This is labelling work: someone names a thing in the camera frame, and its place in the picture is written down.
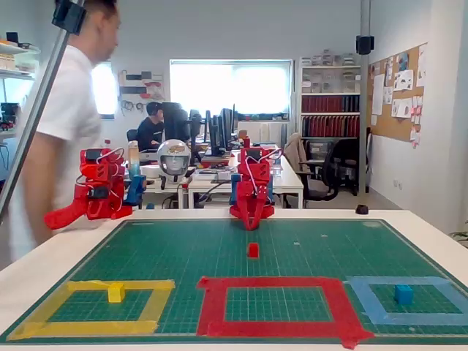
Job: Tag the blue tape square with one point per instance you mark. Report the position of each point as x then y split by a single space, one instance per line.
402 281

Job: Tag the red tape square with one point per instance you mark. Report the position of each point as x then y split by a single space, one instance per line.
274 282

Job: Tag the black clamp on upright pole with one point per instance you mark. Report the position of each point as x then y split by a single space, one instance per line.
365 44

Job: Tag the small bright window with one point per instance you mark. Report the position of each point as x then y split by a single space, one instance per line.
106 91

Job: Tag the black office chair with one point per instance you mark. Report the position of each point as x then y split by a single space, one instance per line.
329 172

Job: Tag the red toy brick cube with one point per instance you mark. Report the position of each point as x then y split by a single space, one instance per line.
253 251

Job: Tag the small black knob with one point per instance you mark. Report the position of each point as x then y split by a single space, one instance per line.
362 209

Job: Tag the black computer monitor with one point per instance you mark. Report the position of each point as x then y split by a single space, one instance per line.
214 131
226 124

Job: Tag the seated person in dark top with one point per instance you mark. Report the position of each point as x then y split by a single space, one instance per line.
148 131

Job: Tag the red robot arm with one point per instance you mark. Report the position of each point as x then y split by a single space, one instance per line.
242 155

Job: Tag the person in white shirt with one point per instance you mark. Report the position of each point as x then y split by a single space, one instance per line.
69 91

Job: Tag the beige jacket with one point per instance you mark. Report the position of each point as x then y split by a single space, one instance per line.
294 150

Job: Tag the white-shirted person's right forearm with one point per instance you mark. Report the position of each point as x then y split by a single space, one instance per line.
55 175

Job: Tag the red leader arm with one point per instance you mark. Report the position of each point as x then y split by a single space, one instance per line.
98 172

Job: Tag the cork pin board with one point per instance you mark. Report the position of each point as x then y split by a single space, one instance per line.
402 124

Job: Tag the yellow toy brick cube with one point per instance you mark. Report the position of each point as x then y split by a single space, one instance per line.
116 293

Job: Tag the white motorcycle helmet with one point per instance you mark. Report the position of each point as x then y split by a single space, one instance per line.
173 157

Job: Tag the upright grey pole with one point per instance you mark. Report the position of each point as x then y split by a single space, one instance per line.
364 109

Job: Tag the white office desk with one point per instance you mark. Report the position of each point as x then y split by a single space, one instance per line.
289 179

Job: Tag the white bookshelf with binders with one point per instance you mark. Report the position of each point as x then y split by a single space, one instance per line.
329 104

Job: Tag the large bright window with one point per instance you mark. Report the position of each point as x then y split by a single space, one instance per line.
230 87

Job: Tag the black high chair back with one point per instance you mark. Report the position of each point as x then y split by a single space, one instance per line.
175 120

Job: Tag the white wall shelf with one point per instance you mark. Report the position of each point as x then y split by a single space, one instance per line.
18 49

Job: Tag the green cutting mat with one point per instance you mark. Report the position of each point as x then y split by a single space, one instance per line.
256 267

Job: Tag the blue toy brick cube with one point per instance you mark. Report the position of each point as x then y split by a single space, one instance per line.
403 294

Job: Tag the yellow tape square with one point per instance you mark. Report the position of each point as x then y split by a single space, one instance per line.
91 327

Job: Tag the black clamp on slanted pole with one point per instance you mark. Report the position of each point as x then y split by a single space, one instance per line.
68 16

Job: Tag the wall tool board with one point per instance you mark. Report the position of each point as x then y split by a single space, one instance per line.
142 87

